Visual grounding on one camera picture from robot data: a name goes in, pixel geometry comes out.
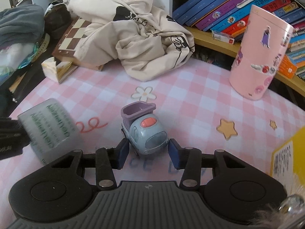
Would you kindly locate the grey folded blanket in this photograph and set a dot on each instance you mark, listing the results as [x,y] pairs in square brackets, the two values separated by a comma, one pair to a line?
[24,24]

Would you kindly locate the yellow cardboard box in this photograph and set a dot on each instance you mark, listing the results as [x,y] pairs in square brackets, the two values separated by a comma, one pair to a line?
[287,163]

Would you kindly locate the cream canvas tote bag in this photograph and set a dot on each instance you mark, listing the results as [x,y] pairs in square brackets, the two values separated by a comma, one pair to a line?
[146,40]

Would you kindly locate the torn white paper box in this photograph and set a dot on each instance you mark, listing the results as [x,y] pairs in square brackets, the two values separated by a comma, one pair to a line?
[57,70]

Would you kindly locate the iridescent plastic bag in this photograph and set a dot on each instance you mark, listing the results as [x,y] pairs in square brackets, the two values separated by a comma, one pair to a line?
[18,56]

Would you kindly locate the row of children's books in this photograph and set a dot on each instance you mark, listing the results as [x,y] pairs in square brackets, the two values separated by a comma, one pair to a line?
[231,16]

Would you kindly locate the clear packing tape roll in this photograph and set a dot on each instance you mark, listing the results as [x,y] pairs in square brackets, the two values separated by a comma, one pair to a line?
[52,131]

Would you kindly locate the wooden chess board box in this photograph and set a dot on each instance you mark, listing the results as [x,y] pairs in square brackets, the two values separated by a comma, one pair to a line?
[65,48]

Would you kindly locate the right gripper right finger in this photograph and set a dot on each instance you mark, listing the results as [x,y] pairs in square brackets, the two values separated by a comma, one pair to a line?
[187,159]

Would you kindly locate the grey purple toy truck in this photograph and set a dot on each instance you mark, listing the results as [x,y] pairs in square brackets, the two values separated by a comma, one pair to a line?
[143,129]

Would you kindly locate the pink sticker cylinder canister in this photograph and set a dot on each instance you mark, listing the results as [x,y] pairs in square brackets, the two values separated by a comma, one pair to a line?
[262,49]

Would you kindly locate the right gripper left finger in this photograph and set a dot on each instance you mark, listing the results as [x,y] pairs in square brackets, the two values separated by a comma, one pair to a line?
[107,160]

